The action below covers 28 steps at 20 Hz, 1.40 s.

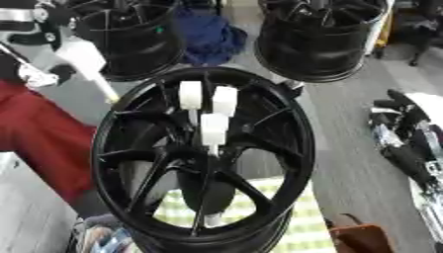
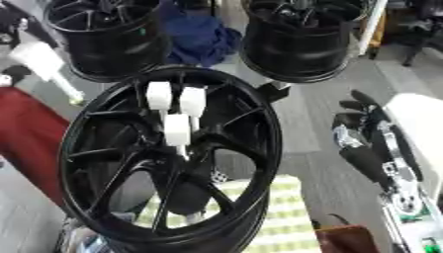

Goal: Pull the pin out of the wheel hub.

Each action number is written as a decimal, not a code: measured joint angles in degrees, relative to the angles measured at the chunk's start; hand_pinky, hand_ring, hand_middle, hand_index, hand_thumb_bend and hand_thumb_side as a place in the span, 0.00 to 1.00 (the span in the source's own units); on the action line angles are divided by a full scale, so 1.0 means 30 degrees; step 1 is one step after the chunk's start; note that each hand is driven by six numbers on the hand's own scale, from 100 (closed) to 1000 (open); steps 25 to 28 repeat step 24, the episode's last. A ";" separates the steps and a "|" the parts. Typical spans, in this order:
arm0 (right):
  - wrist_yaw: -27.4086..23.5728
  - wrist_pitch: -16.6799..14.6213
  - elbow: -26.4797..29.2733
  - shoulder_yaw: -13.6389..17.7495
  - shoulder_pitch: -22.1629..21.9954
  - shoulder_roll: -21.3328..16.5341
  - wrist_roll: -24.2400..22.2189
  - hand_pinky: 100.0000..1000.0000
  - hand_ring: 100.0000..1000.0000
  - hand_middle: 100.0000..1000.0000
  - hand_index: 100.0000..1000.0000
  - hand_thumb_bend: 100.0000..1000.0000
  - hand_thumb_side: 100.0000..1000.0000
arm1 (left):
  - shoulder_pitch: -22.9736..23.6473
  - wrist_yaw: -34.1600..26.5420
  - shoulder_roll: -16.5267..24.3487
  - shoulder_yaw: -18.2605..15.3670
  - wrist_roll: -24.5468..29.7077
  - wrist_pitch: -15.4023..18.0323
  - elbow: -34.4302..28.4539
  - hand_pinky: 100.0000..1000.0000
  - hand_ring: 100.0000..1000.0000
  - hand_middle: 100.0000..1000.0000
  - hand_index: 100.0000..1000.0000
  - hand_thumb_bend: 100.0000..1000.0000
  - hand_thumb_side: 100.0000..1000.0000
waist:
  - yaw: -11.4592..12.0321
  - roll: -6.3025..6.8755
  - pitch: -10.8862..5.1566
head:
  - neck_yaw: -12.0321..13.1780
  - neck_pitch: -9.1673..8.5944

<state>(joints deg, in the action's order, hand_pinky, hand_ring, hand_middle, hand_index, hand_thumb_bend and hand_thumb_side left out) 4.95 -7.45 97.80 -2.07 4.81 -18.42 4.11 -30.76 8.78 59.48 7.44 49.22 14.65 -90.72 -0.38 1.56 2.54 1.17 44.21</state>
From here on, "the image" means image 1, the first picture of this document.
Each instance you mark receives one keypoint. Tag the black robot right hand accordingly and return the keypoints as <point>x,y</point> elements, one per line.
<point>409,158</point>

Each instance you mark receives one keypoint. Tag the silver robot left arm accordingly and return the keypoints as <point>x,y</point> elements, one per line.
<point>104,238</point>

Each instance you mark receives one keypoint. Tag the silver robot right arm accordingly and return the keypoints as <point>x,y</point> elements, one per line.
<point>430,210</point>

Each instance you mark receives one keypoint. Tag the black spoked wheel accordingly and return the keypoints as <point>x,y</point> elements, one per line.
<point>277,154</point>

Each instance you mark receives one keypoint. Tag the black wheel rim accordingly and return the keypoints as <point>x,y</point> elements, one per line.
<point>138,42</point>
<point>314,42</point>

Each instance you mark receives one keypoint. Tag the white pin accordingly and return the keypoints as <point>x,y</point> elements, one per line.
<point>225,100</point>
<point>213,130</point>
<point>190,95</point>

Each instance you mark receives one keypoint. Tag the brown box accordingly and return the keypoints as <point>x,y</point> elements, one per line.
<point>360,238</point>

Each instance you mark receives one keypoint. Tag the black oval stand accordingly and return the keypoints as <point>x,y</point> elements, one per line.
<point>216,194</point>

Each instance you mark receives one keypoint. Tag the blue cloth bundle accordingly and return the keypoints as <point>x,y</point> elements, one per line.
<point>210,36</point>

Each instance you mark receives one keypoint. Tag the person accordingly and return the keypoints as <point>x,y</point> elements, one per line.
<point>40,131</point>

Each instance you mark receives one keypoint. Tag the black and silver machine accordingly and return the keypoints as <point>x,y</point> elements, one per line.
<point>29,19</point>

